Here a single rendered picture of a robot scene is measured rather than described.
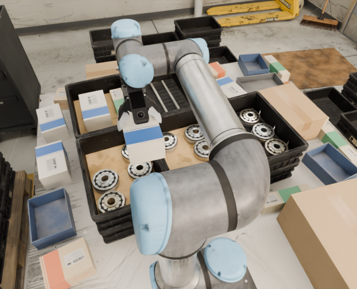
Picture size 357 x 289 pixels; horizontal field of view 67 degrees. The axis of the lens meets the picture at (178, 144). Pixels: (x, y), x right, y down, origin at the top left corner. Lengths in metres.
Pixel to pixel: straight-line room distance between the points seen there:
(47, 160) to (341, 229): 1.21
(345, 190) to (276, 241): 0.33
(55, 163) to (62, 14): 3.13
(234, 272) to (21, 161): 2.11
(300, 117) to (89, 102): 1.03
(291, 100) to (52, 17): 3.44
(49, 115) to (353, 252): 1.45
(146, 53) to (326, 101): 2.18
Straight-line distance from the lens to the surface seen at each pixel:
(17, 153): 2.66
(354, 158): 1.55
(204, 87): 0.57
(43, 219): 1.31
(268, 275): 1.17
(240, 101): 1.41
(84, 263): 1.10
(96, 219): 0.98
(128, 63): 0.64
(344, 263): 1.05
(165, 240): 0.39
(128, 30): 0.73
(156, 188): 0.39
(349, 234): 1.11
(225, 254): 0.80
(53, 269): 1.13
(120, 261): 1.15
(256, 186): 0.42
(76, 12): 4.26
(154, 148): 0.88
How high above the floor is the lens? 1.77
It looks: 49 degrees down
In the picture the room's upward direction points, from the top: 1 degrees clockwise
